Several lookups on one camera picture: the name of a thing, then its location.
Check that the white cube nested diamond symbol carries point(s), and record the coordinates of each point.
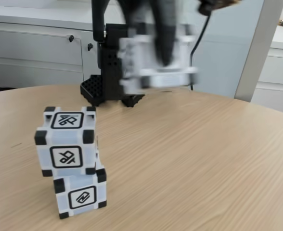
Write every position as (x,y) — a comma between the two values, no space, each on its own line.
(141,60)

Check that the white cube angular letter symbol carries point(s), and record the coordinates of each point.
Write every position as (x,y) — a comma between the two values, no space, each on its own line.
(65,144)

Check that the black cabinet key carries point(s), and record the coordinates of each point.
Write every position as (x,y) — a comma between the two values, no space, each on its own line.
(71,38)
(90,46)

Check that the white cube zigzag symbol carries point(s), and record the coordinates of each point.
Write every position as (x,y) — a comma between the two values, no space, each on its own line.
(81,195)

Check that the bare camera circuit board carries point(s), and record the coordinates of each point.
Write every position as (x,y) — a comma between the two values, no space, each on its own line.
(216,3)

